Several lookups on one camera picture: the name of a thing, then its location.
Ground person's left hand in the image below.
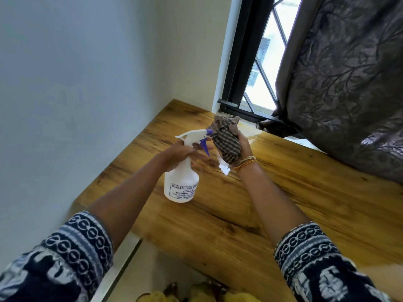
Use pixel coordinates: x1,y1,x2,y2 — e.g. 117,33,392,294
162,140,215,173

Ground person's right hand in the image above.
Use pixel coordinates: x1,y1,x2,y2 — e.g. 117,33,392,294
217,130,254,169

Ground brown striped cleaning cloth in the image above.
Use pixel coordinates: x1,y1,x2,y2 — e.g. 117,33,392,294
209,115,242,164

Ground white spray bottle blue trigger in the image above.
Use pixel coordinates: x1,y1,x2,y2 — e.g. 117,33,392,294
163,128,214,204

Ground person's right forearm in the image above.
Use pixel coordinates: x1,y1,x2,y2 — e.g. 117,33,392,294
238,161,311,246

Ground person's left forearm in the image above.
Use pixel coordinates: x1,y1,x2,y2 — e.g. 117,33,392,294
86,154,172,252

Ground gold bangles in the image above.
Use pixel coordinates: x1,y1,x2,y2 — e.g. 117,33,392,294
232,155,257,173

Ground wooden table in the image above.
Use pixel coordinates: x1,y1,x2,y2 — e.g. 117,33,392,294
75,99,403,302

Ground black framed window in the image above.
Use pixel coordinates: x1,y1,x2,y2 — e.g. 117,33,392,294
217,0,304,125

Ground brown leaf-patterned curtain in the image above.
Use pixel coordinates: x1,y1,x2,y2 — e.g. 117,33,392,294
256,0,403,186

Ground yellow garment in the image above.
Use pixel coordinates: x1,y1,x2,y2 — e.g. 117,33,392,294
135,281,262,302

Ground blue white patterned top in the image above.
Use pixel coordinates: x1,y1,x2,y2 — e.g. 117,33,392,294
0,211,393,302

